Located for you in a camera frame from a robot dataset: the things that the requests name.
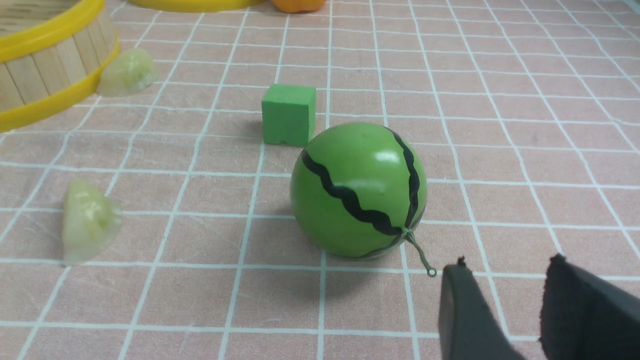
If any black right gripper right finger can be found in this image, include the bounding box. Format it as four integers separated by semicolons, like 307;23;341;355
539;254;640;360

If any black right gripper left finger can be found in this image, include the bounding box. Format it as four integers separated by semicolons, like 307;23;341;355
438;257;524;360

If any pale green dumpling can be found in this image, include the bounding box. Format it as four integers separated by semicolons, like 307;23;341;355
96;48;160;98
61;178;123;267

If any woven steamer lid yellow rim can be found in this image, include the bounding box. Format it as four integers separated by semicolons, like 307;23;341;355
128;0;266;13

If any bamboo steamer tray yellow rim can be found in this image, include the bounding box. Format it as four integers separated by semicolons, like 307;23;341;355
0;0;121;132

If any green toy watermelon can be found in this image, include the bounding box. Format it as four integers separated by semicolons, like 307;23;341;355
290;121;437;277

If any pink checkered tablecloth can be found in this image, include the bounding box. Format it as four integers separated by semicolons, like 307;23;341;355
1;0;639;360

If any green foam cube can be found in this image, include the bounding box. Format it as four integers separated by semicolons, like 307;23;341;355
262;83;317;148

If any orange yellow toy pear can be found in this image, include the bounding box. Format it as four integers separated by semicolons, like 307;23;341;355
271;0;327;14

